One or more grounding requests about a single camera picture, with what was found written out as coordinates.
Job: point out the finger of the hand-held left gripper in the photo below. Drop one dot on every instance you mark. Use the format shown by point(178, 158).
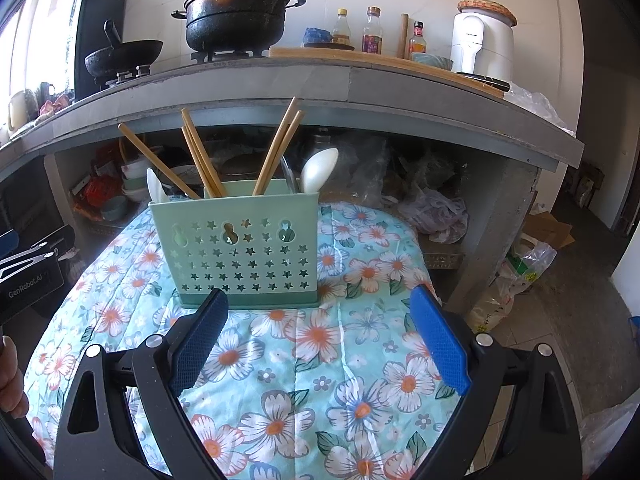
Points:
point(7, 242)
point(52, 240)

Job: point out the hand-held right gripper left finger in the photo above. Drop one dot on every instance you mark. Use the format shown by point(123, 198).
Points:
point(200, 340)

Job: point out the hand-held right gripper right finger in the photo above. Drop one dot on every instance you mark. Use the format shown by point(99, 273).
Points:
point(440, 340)

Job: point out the green star-cutout utensil holder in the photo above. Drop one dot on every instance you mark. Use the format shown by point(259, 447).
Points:
point(250, 300)

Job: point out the large metal spoon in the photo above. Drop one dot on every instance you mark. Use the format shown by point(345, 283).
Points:
point(289, 177)

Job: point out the person's left hand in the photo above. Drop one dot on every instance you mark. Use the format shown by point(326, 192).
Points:
point(11, 385)

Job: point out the white rice sack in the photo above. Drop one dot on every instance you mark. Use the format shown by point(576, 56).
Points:
point(492, 307)

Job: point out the red snack packets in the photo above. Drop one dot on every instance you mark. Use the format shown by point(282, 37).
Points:
point(95, 192)

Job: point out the teal bowl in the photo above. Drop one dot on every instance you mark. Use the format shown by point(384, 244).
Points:
point(114, 207)

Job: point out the woven basket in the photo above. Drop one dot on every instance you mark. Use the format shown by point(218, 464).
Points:
point(442, 259)

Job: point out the stack of white bowls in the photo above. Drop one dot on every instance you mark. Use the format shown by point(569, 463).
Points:
point(134, 180)

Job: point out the floral quilted blanket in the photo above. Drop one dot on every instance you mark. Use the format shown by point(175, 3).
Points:
point(300, 360)

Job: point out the plastic bag with green contents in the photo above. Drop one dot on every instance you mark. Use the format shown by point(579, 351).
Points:
point(530, 267)

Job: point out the small white plastic spoon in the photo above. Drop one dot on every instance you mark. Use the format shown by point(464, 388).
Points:
point(156, 187)

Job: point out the white plastic bag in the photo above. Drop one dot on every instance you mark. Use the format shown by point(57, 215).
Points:
point(435, 215)

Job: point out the white mug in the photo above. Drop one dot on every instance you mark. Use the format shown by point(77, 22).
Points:
point(17, 110)

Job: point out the cardboard box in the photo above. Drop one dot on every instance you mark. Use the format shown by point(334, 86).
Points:
point(547, 232)

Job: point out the clear crumpled plastic bags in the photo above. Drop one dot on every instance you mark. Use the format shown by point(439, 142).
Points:
point(370, 170)

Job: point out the clear plastic bag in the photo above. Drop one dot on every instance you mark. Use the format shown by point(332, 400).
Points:
point(540, 105)
point(612, 430)

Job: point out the black wok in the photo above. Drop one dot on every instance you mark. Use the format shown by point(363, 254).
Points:
point(125, 57)

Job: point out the large white plastic spoon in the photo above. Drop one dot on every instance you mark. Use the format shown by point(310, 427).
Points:
point(320, 167)

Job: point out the black stove panel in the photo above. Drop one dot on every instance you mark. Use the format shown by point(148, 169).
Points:
point(97, 20)

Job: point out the gas stove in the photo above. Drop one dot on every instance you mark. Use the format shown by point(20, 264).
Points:
point(225, 55)

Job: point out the black kitchen knife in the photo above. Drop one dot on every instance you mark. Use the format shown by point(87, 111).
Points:
point(487, 81)

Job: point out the light blue bowl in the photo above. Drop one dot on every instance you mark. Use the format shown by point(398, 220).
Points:
point(432, 61)

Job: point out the black cooking pot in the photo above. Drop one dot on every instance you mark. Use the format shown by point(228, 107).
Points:
point(235, 20)

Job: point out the white air fryer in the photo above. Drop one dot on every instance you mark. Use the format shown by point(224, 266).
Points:
point(482, 42)

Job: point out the wooden rolling pin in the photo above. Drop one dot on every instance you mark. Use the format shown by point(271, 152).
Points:
point(403, 35)

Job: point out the wooden cutting board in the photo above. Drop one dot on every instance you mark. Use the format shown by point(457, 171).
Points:
point(310, 53)

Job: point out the bottle with purple label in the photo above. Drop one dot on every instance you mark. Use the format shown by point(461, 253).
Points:
point(372, 35)

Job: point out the black plate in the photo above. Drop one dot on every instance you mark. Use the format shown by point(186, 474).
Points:
point(327, 46)

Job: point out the clear bottle yellow cap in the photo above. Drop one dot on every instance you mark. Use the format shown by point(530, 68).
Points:
point(342, 30)

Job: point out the blue bag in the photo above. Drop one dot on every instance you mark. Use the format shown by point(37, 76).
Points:
point(317, 35)

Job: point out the woven round lid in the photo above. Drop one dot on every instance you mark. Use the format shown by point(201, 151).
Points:
point(487, 7)

